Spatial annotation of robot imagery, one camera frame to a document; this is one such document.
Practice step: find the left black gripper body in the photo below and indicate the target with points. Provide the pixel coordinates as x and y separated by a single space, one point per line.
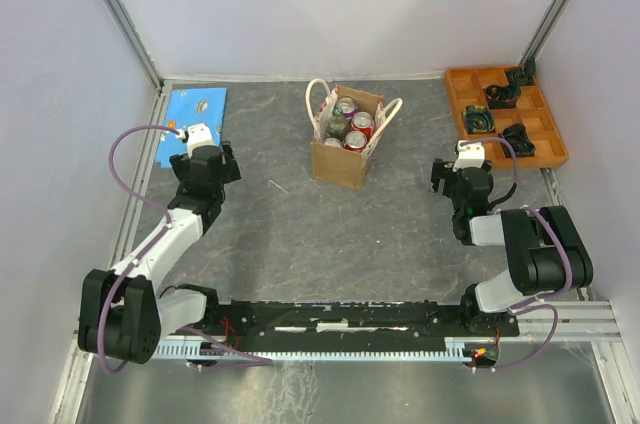
230 169

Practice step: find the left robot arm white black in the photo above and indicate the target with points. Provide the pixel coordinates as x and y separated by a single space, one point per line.
123 315

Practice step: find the dark green sock rear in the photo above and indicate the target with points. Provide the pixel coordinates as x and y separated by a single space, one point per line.
523 75

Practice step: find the green glass bottle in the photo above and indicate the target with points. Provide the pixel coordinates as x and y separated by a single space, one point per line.
338 125

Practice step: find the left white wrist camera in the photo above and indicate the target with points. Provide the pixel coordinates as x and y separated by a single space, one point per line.
195 136

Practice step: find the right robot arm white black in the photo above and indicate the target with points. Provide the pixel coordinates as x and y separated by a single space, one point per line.
545 255

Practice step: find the aluminium frame rail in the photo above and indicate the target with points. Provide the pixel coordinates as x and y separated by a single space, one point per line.
578 321

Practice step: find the red cola can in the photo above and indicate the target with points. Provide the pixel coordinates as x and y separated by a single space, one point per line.
355 141
363 122

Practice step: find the purple soda can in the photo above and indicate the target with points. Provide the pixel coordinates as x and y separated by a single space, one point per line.
348 106

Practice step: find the black rolled sock centre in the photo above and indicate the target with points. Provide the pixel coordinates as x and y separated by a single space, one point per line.
502 97

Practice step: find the blue patterned cloth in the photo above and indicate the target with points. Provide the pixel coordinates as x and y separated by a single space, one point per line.
189 107

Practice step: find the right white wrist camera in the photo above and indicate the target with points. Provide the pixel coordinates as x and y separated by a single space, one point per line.
470 154

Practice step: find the silver top soda can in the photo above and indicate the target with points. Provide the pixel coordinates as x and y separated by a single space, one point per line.
333 142

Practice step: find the orange wooden divided tray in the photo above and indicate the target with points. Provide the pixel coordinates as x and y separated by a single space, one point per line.
465 87

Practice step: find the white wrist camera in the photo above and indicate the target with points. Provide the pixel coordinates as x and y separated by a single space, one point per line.
195 136
470 154

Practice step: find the green yellow rolled sock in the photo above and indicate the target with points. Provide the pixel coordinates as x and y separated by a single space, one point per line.
478 120

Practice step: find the dark rolled sock front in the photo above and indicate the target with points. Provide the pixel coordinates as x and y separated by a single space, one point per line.
517 137

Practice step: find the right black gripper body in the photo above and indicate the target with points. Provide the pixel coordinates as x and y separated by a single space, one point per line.
444 170

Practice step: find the blue slotted cable duct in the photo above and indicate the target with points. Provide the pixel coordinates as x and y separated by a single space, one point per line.
193 349

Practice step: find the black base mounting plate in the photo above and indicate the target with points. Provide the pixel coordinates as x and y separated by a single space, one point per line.
333 327

